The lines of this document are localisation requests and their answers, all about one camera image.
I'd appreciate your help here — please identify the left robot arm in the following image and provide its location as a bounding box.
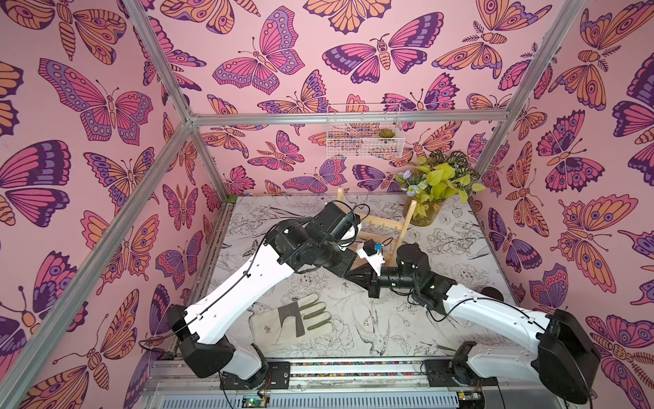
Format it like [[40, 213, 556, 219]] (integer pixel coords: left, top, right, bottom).
[[167, 202, 361, 386]]

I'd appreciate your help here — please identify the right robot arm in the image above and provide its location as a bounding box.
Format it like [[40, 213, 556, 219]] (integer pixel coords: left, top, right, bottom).
[[341, 241, 601, 407]]

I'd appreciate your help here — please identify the wooden jewelry display stand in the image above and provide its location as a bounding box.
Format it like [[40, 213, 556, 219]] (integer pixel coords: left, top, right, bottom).
[[337, 187, 417, 270]]

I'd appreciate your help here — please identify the white green work glove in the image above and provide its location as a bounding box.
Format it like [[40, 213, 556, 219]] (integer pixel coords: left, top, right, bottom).
[[249, 293, 333, 354]]

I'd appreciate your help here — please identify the potted green plant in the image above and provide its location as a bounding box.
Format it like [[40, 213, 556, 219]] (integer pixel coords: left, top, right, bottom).
[[394, 151, 486, 227]]

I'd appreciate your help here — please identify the small succulent in basket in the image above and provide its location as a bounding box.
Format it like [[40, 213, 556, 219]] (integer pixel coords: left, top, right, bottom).
[[378, 129, 395, 139]]

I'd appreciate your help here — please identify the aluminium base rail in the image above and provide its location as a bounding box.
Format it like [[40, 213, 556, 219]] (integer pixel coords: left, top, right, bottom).
[[136, 357, 568, 408]]

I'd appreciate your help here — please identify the white wire basket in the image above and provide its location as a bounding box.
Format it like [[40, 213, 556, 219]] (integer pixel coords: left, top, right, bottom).
[[324, 104, 405, 161]]

